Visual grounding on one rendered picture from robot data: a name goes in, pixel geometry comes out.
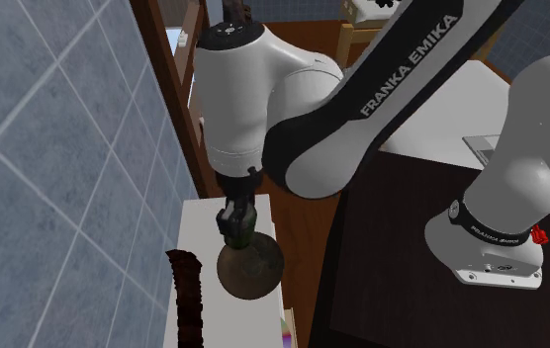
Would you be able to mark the white counter with sink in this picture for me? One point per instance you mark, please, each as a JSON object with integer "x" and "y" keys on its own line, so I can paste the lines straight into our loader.
{"x": 448, "y": 111}

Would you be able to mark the white toilet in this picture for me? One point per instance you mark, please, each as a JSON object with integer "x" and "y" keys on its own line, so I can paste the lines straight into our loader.
{"x": 236, "y": 323}

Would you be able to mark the brown wooden door frame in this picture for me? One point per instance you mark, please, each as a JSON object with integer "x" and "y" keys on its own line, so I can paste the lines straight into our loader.
{"x": 169, "y": 82}

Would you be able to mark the dark robot stand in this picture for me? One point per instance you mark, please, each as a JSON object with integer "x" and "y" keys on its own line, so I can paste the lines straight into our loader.
{"x": 390, "y": 270}

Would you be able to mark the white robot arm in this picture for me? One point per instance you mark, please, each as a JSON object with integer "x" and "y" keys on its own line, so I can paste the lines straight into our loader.
{"x": 241, "y": 96}

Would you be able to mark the brown round vase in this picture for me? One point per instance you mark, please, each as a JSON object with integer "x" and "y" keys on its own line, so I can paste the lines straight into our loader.
{"x": 251, "y": 270}

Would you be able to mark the light wooden chair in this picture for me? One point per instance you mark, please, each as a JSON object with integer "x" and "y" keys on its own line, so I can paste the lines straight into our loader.
{"x": 352, "y": 38}

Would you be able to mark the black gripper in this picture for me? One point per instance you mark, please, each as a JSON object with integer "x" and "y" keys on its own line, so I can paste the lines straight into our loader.
{"x": 239, "y": 185}

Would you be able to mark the dark brown ribbed column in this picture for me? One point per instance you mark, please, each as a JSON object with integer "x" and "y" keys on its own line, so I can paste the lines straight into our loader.
{"x": 188, "y": 299}

